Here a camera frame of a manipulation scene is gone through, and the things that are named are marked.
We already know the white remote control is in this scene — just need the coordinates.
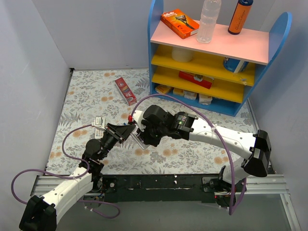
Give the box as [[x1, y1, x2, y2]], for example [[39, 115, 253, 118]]
[[131, 128, 153, 150]]

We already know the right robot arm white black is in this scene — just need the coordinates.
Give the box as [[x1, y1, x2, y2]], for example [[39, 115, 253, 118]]
[[133, 105, 271, 192]]

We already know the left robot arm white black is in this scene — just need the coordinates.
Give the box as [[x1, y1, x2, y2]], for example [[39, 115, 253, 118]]
[[19, 123, 136, 231]]

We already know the white remote with screen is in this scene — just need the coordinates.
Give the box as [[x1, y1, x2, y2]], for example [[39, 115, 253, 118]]
[[94, 128, 104, 140]]

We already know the yellow soap pack left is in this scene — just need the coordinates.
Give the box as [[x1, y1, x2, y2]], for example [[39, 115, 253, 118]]
[[154, 84, 173, 96]]

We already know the yellow white pack middle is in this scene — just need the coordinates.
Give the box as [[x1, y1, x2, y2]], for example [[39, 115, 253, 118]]
[[173, 88, 197, 100]]

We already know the red toothpaste box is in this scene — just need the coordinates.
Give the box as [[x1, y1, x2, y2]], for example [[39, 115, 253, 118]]
[[115, 77, 137, 106]]

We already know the floral table mat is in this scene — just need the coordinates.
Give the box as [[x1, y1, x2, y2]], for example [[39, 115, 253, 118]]
[[45, 69, 268, 175]]

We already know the white pack right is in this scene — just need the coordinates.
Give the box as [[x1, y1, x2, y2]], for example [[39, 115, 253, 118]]
[[199, 94, 213, 105]]

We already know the red box on shelf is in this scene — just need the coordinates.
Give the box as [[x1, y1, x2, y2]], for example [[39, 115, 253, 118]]
[[179, 71, 214, 89]]

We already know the black base bar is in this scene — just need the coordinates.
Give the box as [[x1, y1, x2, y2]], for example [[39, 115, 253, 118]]
[[91, 174, 231, 205]]

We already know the white paper roll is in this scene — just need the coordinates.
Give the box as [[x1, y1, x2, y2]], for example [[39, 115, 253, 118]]
[[171, 47, 194, 63]]

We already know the blue shelf unit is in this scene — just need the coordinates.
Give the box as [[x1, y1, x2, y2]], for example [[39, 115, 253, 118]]
[[147, 0, 292, 116]]

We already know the blue white can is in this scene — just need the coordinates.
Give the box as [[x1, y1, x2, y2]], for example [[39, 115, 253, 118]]
[[223, 57, 249, 73]]

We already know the orange razor box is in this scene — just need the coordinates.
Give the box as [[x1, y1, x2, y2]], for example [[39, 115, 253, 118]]
[[161, 9, 199, 39]]

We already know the clear plastic bottle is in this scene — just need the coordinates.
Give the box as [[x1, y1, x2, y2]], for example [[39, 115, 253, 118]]
[[196, 0, 221, 43]]

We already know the orange cylindrical bottle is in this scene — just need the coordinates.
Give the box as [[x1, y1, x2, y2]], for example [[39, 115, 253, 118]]
[[228, 0, 253, 35]]

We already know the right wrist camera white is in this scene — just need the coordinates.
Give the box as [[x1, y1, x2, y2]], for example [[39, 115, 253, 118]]
[[132, 110, 145, 132]]

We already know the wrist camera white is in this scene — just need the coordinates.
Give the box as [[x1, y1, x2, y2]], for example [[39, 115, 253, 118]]
[[91, 116, 105, 129], [132, 110, 145, 132]]

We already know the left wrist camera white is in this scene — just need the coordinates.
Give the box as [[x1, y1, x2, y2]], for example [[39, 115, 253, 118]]
[[91, 116, 105, 129]]

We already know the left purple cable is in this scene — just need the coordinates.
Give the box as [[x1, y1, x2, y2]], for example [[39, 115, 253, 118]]
[[11, 124, 120, 219]]

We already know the purple cable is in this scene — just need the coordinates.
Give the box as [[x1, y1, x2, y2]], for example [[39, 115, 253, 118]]
[[129, 93, 247, 216], [11, 124, 120, 219]]

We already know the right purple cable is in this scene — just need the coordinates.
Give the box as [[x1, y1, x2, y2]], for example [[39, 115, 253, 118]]
[[129, 93, 247, 216]]

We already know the aluminium rail frame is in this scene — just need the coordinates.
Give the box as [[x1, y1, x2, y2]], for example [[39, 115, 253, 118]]
[[31, 174, 300, 231]]

